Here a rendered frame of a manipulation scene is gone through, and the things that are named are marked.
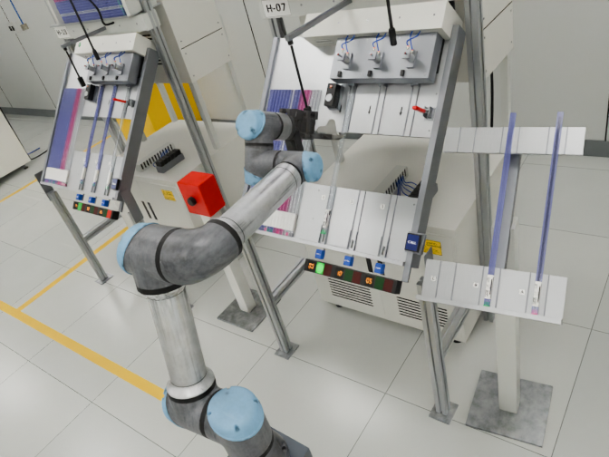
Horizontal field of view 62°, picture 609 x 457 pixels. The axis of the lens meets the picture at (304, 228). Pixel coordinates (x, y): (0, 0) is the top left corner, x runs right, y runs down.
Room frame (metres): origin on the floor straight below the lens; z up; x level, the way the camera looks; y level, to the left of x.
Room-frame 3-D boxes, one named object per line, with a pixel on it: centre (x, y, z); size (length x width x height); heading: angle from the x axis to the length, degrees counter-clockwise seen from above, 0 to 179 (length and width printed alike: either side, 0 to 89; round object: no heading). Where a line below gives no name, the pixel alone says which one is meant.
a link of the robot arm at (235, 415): (0.78, 0.28, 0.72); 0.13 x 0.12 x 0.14; 51
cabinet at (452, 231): (1.82, -0.46, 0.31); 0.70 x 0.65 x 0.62; 46
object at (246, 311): (1.99, 0.38, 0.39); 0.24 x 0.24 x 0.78; 46
